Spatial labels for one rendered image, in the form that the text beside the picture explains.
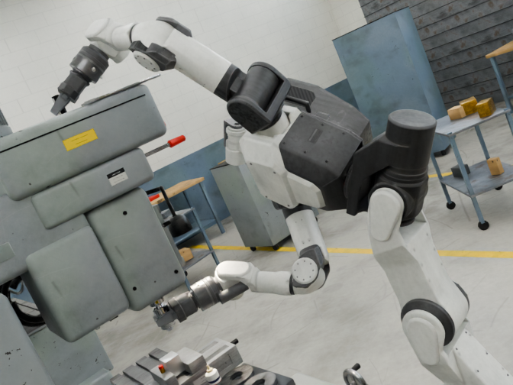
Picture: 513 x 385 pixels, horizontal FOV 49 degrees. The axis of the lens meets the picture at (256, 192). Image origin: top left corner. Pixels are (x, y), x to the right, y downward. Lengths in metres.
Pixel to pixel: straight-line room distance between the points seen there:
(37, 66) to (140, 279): 7.12
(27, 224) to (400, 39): 6.23
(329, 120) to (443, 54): 8.48
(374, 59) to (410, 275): 6.08
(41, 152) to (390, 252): 0.92
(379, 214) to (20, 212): 0.90
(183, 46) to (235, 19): 8.64
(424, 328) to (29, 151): 1.09
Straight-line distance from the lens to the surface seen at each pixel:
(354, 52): 7.55
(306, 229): 1.70
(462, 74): 9.87
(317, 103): 1.56
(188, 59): 1.42
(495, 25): 9.34
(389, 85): 7.46
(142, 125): 1.61
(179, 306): 1.71
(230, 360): 1.99
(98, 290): 1.56
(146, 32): 1.48
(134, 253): 1.61
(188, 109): 9.17
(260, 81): 1.44
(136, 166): 1.60
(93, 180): 1.56
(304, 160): 1.44
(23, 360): 1.43
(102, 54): 1.69
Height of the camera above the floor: 1.75
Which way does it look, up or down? 10 degrees down
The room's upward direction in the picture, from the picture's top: 24 degrees counter-clockwise
